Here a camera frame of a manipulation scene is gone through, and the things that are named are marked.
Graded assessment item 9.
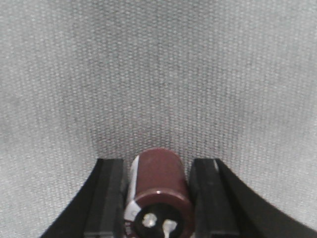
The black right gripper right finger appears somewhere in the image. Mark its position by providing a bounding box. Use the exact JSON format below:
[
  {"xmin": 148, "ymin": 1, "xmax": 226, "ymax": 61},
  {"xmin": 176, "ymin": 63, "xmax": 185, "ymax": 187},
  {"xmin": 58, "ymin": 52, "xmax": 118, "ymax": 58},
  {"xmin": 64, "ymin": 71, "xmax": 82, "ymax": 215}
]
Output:
[{"xmin": 189, "ymin": 158, "xmax": 317, "ymax": 238}]

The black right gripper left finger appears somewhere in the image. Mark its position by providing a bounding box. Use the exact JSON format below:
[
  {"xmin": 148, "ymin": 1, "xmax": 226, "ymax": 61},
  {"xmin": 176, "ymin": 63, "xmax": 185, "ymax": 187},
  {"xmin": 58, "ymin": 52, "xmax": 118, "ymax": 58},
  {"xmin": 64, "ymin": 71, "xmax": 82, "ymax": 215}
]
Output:
[{"xmin": 42, "ymin": 159, "xmax": 127, "ymax": 238}]

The brown cylindrical capacitor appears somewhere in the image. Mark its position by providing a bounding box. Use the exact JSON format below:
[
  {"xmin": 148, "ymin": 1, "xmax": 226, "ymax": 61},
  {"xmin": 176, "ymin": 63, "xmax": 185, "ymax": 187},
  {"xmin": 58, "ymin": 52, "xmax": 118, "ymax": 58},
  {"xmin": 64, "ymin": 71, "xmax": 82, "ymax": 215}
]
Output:
[{"xmin": 124, "ymin": 148, "xmax": 195, "ymax": 238}]

